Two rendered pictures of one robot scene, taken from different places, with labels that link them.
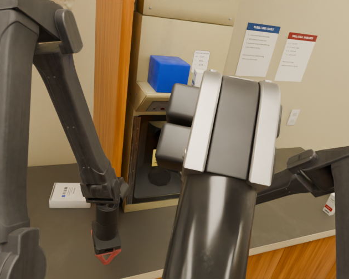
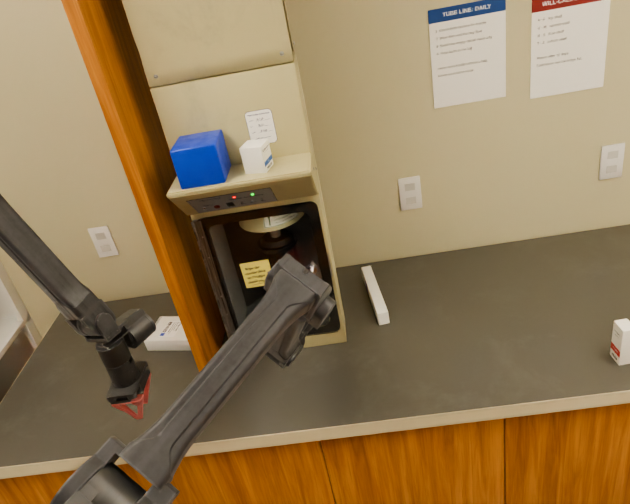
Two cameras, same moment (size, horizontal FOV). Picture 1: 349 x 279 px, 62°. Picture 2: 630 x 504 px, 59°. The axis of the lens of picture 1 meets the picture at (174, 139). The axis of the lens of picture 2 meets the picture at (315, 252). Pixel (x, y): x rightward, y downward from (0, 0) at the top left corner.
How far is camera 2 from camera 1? 0.76 m
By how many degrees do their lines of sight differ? 28
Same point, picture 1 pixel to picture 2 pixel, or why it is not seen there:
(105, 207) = (102, 347)
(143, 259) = (230, 422)
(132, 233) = not seen: hidden behind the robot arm
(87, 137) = (36, 268)
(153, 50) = (182, 128)
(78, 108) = (14, 239)
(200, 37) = (245, 93)
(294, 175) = not seen: hidden behind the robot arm
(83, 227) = (175, 376)
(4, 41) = not seen: outside the picture
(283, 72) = (547, 78)
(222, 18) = (269, 56)
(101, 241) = (115, 388)
